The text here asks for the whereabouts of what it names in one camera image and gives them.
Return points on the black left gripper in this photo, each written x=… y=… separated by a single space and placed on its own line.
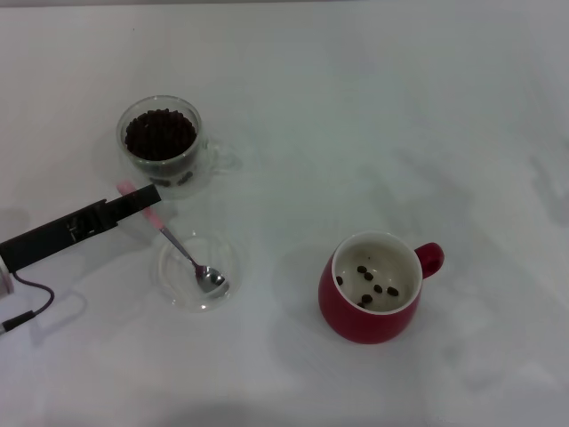
x=49 y=238

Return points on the red ceramic mug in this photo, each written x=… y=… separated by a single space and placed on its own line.
x=360 y=322

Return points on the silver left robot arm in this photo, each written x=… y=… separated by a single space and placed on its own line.
x=4 y=280

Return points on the coffee bean pile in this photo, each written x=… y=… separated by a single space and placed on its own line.
x=160 y=133

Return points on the clear glass saucer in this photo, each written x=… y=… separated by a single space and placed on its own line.
x=178 y=291

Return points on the clear double-wall glass cup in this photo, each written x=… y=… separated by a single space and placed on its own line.
x=142 y=171

